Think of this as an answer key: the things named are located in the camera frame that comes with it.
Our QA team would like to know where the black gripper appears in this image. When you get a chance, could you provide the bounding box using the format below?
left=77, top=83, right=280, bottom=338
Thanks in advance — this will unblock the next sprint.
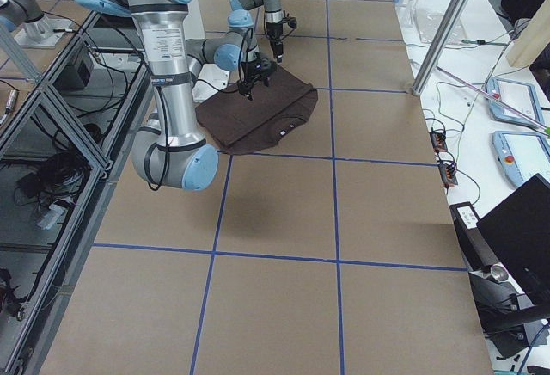
left=238, top=57, right=276, bottom=101
left=265, top=22, right=284, bottom=63

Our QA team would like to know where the dark brown t-shirt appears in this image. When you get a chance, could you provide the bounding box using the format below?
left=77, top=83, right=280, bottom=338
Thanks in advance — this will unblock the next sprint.
left=196, top=67, right=318, bottom=155

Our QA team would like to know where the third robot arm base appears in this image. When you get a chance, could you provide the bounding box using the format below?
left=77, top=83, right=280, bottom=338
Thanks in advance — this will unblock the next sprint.
left=1, top=0, right=72, bottom=49

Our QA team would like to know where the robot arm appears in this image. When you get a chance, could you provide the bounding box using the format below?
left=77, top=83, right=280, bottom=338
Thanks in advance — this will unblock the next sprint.
left=75, top=0, right=283, bottom=191
left=229, top=0, right=287, bottom=63

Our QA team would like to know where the reacher grabber stick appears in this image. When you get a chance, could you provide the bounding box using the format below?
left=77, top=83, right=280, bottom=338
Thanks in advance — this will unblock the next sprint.
left=435, top=65, right=549, bottom=137

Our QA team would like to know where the orange black connector box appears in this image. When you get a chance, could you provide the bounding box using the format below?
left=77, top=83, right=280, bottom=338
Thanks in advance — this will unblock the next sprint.
left=430, top=130, right=448, bottom=152

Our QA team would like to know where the far blue teach pendant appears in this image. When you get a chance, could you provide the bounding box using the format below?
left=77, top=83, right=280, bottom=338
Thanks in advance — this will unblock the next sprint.
left=486, top=77, right=545, bottom=128

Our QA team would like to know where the blue teach pendant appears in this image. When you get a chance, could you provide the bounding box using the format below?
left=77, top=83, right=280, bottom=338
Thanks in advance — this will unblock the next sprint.
left=492, top=131, right=550, bottom=188
left=486, top=77, right=545, bottom=128

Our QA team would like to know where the black label box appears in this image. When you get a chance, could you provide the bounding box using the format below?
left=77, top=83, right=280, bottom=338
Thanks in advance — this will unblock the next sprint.
left=449, top=202, right=484, bottom=270

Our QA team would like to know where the near blue teach pendant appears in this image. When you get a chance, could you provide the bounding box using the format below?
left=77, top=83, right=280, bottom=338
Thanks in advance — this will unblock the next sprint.
left=492, top=131, right=550, bottom=188

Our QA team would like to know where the metal cup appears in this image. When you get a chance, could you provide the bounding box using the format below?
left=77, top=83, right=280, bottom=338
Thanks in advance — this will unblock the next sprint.
left=486, top=264, right=510, bottom=284

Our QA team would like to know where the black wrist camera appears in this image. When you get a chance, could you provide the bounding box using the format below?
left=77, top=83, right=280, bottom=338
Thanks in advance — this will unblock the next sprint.
left=284, top=15, right=297, bottom=29

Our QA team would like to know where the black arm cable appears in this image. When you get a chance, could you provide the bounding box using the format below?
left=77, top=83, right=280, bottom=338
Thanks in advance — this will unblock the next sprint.
left=145, top=26, right=259, bottom=191

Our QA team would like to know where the aluminium frame post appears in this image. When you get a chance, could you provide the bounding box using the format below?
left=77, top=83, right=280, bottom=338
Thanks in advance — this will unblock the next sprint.
left=411, top=0, right=468, bottom=96

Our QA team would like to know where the aluminium frame rail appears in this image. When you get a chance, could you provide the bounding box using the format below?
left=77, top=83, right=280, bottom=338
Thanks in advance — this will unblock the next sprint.
left=1, top=0, right=151, bottom=374

